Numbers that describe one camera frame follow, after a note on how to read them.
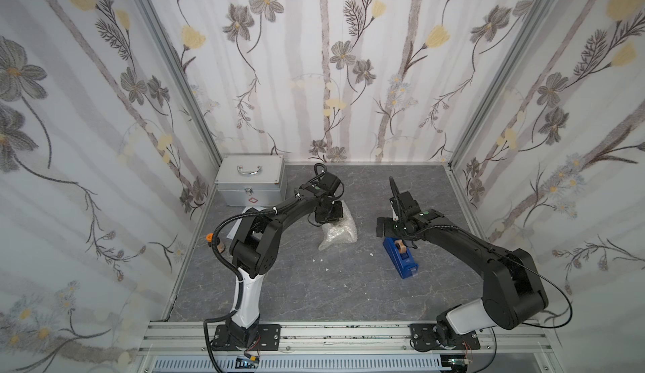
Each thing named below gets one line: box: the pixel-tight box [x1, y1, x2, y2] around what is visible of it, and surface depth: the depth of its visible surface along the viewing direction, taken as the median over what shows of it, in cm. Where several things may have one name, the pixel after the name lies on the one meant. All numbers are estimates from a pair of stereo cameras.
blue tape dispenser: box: [382, 236, 420, 279], surface depth 88 cm
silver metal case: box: [215, 154, 286, 208], surface depth 100 cm
